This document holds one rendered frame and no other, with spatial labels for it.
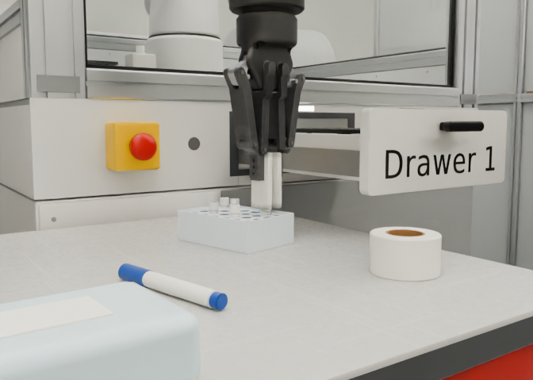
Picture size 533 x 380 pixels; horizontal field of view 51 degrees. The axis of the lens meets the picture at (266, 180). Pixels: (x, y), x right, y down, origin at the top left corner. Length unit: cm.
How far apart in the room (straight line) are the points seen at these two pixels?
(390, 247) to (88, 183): 50
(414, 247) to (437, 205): 81
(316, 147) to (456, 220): 67
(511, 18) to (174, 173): 220
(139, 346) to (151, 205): 62
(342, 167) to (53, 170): 41
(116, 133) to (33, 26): 18
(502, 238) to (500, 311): 241
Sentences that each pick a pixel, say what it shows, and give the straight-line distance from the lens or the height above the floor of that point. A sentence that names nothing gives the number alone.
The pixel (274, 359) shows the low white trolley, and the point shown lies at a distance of 38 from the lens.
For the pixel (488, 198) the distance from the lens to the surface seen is 293.
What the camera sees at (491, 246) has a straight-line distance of 295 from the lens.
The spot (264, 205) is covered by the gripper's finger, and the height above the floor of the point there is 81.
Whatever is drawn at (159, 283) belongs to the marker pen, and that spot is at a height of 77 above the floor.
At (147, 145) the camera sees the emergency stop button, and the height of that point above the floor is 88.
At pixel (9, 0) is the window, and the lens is 108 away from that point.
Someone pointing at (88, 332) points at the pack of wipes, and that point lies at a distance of 31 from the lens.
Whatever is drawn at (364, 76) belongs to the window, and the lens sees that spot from 120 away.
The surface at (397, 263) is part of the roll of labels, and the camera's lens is 55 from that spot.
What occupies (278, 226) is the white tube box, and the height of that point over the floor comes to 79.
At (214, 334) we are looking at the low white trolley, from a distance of 42.
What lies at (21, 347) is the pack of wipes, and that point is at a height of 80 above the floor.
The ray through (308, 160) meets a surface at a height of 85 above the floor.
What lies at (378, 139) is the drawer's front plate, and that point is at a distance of 72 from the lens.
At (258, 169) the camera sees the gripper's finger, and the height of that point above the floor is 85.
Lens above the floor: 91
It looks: 6 degrees down
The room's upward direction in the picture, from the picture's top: straight up
